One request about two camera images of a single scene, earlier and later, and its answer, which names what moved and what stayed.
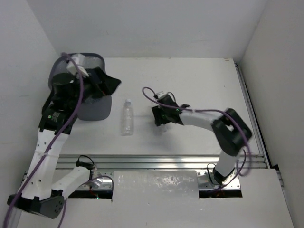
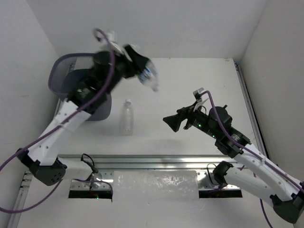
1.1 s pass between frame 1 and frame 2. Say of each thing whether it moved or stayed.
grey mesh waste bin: stayed
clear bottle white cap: stayed
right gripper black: moved
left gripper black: moved
